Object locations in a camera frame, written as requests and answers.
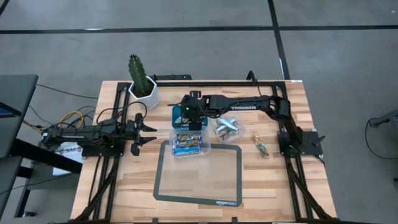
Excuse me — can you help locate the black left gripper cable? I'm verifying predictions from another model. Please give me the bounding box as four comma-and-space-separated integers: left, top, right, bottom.
95, 101, 149, 125

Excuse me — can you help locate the green cactus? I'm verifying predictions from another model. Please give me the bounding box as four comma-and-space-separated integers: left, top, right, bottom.
128, 53, 150, 95

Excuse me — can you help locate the white hexagonal planter pot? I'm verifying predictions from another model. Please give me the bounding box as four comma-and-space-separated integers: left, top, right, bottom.
127, 75, 161, 110

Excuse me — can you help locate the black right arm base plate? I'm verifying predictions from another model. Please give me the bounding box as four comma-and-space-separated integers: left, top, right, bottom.
298, 130, 325, 157

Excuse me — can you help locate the translucent baking mat dark border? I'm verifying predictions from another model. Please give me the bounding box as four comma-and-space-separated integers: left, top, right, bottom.
152, 139, 243, 208

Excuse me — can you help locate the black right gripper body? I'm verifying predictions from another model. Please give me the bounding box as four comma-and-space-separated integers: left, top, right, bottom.
180, 89, 210, 131

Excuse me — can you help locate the tablet with blue screen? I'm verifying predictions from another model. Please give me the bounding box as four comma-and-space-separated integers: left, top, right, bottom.
0, 101, 22, 119

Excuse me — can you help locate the clear plastic bin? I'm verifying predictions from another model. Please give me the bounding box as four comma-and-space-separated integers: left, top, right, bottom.
213, 115, 246, 144
169, 128, 211, 159

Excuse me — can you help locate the black desk beam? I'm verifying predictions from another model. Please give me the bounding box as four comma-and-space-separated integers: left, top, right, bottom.
9, 138, 84, 175

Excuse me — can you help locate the yellow cable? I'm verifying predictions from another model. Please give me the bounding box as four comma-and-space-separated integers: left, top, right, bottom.
58, 110, 85, 129

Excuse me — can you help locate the white printed paper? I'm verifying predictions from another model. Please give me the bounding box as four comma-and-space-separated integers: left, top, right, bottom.
52, 141, 84, 177

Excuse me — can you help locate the blue orange granola bar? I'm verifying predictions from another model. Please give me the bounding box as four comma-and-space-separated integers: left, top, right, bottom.
252, 133, 270, 159

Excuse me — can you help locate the dark grey desk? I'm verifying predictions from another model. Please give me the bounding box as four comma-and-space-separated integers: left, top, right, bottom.
0, 73, 40, 217

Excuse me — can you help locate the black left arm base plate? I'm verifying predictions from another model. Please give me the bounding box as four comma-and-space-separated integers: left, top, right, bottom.
81, 145, 125, 158

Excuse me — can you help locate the black aluminium table frame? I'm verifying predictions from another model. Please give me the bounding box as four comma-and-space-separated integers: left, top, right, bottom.
70, 79, 338, 224

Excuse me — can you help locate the blue purple granola bar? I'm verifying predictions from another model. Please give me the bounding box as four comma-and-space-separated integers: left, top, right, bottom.
175, 139, 203, 147
175, 133, 203, 140

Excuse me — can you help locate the green granola bar orange end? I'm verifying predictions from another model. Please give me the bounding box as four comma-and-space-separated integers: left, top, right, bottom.
217, 123, 239, 141

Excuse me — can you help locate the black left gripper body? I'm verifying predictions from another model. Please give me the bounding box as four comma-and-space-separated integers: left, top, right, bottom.
125, 113, 146, 157

